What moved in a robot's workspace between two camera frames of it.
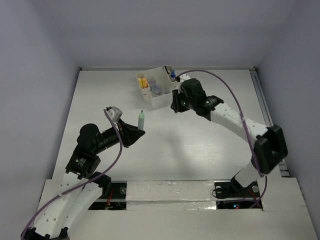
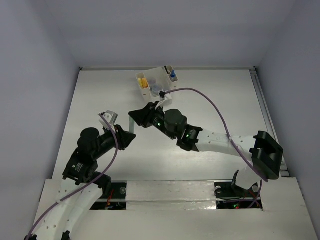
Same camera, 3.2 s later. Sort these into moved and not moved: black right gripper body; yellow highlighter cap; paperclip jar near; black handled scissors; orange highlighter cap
Moved: black right gripper body
Not moved: yellow highlighter cap; black handled scissors; paperclip jar near; orange highlighter cap
